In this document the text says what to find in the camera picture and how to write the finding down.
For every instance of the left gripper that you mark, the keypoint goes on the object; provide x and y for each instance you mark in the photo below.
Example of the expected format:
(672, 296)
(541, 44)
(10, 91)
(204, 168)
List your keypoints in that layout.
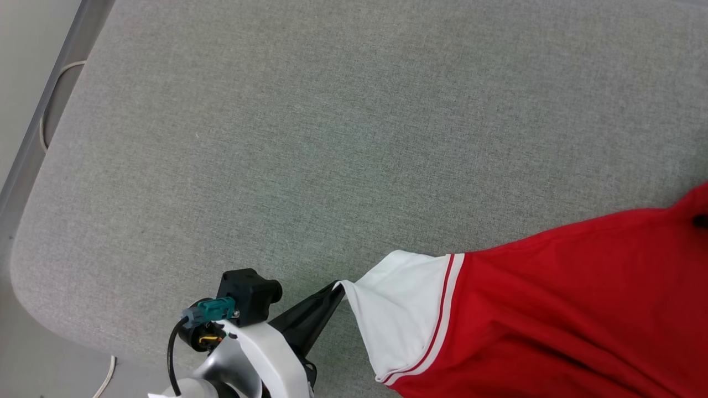
(271, 359)

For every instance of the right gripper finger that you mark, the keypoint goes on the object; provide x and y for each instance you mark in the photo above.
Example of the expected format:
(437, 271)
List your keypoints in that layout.
(702, 221)

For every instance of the red and white garment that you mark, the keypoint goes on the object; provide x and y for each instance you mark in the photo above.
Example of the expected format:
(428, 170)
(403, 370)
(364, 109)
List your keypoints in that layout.
(553, 309)

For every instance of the grey fabric sofa cushion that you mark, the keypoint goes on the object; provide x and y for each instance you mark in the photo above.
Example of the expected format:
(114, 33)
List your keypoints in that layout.
(359, 138)

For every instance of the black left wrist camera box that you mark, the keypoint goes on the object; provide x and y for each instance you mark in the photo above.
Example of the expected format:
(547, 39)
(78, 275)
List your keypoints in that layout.
(249, 293)

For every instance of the teal left camera connector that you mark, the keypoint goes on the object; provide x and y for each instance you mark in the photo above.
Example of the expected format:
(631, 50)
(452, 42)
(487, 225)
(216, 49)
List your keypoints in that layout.
(213, 309)

